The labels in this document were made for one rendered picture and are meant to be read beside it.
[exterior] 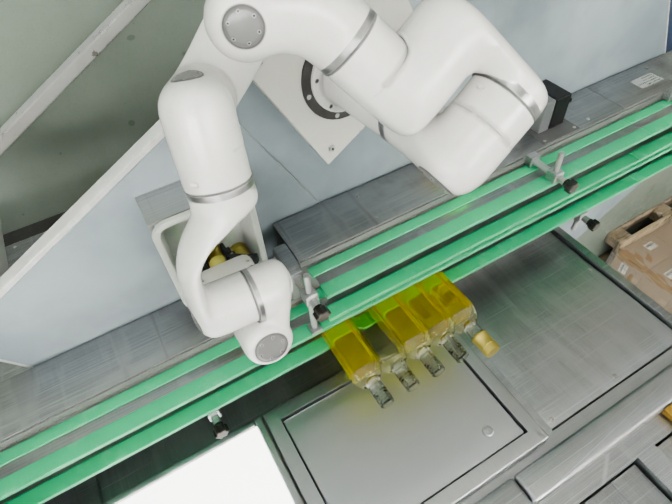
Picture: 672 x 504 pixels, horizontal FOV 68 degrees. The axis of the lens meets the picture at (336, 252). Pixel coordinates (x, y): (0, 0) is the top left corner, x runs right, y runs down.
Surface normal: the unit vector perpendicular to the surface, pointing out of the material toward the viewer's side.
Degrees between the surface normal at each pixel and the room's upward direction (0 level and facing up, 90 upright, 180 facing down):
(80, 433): 90
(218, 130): 20
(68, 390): 90
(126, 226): 0
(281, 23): 14
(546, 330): 91
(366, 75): 34
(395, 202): 90
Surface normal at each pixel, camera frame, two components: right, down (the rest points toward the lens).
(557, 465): -0.06, -0.66
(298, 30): 0.33, 0.77
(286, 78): 0.55, 0.58
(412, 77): 0.04, 0.33
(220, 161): 0.46, 0.39
